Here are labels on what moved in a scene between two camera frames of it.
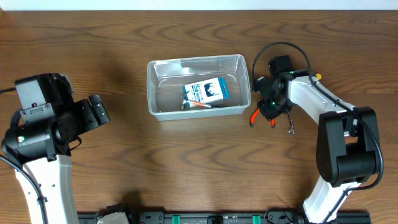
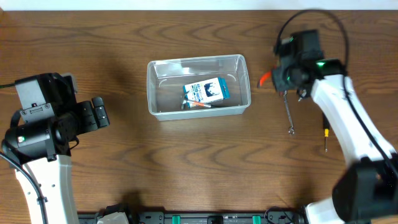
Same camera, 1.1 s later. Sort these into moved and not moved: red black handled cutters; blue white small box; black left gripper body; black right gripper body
Moved: red black handled cutters; black right gripper body
Not moved: black left gripper body; blue white small box
